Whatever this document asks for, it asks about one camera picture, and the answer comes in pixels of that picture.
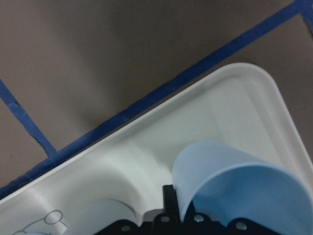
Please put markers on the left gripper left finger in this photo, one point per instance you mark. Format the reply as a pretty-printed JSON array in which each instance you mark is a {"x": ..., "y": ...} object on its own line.
[{"x": 126, "y": 227}]

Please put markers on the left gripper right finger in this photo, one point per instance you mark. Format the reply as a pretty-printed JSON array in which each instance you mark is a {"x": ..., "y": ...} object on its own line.
[{"x": 198, "y": 223}]

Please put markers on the light blue ikea cup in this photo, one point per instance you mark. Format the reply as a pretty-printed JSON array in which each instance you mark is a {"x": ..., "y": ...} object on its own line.
[{"x": 230, "y": 183}]

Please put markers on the white cup tray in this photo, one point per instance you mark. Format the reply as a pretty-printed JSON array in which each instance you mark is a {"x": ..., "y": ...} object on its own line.
[{"x": 121, "y": 176}]

